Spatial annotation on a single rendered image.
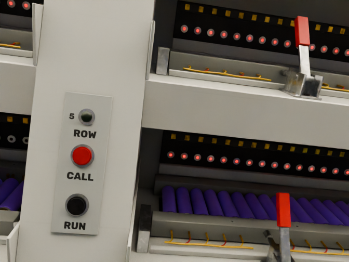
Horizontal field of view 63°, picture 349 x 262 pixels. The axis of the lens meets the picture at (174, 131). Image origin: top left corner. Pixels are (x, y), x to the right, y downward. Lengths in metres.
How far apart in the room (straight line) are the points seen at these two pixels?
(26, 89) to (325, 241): 0.37
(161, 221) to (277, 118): 0.17
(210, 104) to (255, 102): 0.04
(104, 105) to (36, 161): 0.08
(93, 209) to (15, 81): 0.13
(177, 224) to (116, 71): 0.18
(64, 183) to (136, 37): 0.14
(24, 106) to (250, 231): 0.28
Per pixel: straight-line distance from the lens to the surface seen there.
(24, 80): 0.28
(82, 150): 0.26
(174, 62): 0.34
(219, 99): 0.27
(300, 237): 0.40
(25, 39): 0.36
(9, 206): 0.38
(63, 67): 0.27
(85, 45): 0.27
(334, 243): 0.42
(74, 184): 0.27
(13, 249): 0.29
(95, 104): 0.26
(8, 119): 0.45
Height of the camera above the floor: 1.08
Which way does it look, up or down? level
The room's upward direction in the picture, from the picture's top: 6 degrees clockwise
